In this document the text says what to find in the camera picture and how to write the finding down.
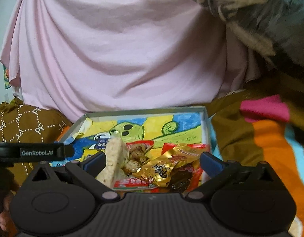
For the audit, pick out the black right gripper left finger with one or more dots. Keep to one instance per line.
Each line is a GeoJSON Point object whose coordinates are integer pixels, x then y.
{"type": "Point", "coordinates": [73, 181]}

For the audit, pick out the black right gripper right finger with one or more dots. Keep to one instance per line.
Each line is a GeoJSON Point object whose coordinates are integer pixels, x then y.
{"type": "Point", "coordinates": [224, 174]}

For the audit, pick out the red dark jerky snack packet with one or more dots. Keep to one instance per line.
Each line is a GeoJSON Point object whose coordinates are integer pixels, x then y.
{"type": "Point", "coordinates": [186, 178]}

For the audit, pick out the gold foil snack packet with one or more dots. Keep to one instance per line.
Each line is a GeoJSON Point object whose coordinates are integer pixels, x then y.
{"type": "Point", "coordinates": [158, 171]}

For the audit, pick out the person's left hand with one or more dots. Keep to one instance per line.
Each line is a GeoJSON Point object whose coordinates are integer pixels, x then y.
{"type": "Point", "coordinates": [6, 223]}

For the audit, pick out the small yellow bar packet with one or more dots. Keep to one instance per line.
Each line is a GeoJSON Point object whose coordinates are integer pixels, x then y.
{"type": "Point", "coordinates": [87, 153]}

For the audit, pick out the beige rice cracker bar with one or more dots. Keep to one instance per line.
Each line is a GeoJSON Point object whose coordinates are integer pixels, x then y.
{"type": "Point", "coordinates": [117, 154]}

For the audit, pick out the brown patterned pillow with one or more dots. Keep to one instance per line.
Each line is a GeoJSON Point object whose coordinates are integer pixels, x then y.
{"type": "Point", "coordinates": [21, 123]}

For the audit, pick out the red tofu snack packet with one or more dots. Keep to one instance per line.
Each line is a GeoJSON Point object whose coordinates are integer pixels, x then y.
{"type": "Point", "coordinates": [136, 157]}

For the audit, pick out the grey tray with cartoon lining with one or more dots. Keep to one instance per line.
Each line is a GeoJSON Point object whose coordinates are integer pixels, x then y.
{"type": "Point", "coordinates": [183, 125]}

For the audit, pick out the colourful cartoon bed blanket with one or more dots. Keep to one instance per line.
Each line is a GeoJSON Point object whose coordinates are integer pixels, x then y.
{"type": "Point", "coordinates": [263, 122]}

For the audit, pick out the pink hanging curtain cloth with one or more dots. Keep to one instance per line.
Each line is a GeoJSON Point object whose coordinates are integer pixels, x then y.
{"type": "Point", "coordinates": [80, 56]}

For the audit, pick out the clear bag of clothes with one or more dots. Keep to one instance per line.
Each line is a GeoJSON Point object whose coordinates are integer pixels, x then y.
{"type": "Point", "coordinates": [272, 28]}

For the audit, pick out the colourful wall poster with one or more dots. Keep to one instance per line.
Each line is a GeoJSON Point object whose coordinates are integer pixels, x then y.
{"type": "Point", "coordinates": [6, 78]}

